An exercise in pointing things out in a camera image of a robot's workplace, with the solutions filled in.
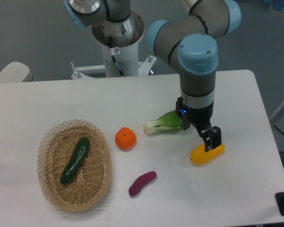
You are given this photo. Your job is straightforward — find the yellow mango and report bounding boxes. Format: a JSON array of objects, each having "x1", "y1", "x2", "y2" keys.
[{"x1": 190, "y1": 144, "x2": 225, "y2": 165}]

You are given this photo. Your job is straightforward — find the orange tangerine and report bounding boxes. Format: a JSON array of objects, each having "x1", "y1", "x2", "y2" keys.
[{"x1": 115, "y1": 127, "x2": 137, "y2": 150}]

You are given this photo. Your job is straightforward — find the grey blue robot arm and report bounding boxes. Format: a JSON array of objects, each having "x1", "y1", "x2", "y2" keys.
[{"x1": 63, "y1": 0, "x2": 241, "y2": 151}]

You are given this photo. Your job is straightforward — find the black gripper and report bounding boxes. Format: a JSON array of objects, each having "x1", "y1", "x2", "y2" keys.
[{"x1": 181, "y1": 102, "x2": 222, "y2": 152}]

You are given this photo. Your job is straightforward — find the purple sweet potato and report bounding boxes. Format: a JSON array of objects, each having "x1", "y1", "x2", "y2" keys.
[{"x1": 128, "y1": 171, "x2": 157, "y2": 196}]

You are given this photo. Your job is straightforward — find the black pedestal cable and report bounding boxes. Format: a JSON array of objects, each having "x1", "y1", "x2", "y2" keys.
[{"x1": 108, "y1": 35, "x2": 126, "y2": 77}]

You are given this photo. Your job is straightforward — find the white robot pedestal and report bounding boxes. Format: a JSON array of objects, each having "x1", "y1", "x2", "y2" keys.
[{"x1": 71, "y1": 11, "x2": 157, "y2": 79}]

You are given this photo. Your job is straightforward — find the white chair armrest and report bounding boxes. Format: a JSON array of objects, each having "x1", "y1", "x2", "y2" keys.
[{"x1": 0, "y1": 61, "x2": 35, "y2": 84}]

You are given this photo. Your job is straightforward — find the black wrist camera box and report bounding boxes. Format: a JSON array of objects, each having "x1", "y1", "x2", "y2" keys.
[{"x1": 176, "y1": 96, "x2": 190, "y2": 130}]

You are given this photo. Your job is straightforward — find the woven wicker basket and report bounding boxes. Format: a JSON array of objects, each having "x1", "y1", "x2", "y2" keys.
[{"x1": 37, "y1": 120, "x2": 112, "y2": 211}]

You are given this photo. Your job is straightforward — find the dark green cucumber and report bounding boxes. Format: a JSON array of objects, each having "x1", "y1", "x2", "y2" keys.
[{"x1": 60, "y1": 137, "x2": 89, "y2": 184}]

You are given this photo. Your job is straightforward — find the green bok choy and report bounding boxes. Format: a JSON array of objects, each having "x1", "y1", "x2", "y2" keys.
[{"x1": 143, "y1": 110, "x2": 183, "y2": 135}]

